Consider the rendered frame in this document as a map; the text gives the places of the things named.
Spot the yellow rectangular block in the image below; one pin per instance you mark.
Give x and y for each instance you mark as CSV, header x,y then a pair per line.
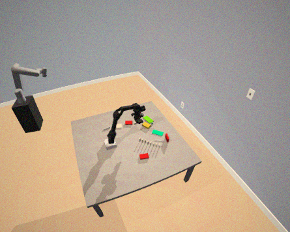
x,y
146,125

